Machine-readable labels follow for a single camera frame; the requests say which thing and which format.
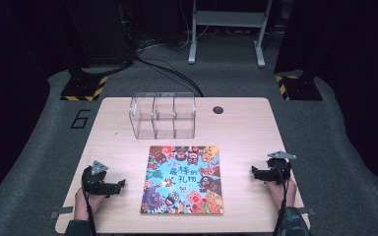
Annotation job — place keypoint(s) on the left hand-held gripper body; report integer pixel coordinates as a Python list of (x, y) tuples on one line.
[(95, 182)]

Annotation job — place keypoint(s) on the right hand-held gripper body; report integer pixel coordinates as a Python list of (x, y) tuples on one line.
[(279, 168)]

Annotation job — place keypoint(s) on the colourful picture book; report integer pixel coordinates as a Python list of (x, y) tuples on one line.
[(182, 180)]

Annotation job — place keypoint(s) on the clear acrylic divided organizer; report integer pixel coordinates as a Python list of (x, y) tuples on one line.
[(162, 114)]

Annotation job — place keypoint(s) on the person's right hand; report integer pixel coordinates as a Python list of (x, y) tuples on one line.
[(279, 193)]

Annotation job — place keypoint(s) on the person's left hand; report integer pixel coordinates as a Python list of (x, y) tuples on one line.
[(90, 203)]

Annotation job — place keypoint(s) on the grey tape strip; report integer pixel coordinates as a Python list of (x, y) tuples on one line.
[(60, 212), (306, 211)]

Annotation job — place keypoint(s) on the black yellow-striped stand base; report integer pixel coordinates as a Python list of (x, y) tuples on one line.
[(83, 88), (300, 88)]

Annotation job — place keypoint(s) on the white metal frame desk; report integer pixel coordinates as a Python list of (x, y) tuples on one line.
[(229, 19)]

